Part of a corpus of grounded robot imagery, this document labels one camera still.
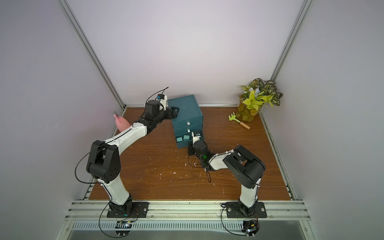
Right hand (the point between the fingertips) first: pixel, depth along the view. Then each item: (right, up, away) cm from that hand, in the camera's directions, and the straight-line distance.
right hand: (189, 140), depth 92 cm
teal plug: (-7, 0, +5) cm, 9 cm away
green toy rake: (+33, +15, +21) cm, 42 cm away
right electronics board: (+30, -39, -22) cm, 54 cm away
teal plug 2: (-2, +1, +5) cm, 6 cm away
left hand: (-8, +20, -2) cm, 22 cm away
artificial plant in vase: (+40, +27, -2) cm, 48 cm away
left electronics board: (-32, -40, -20) cm, 55 cm away
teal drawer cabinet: (0, +14, -6) cm, 15 cm away
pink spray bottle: (-46, +10, +6) cm, 48 cm away
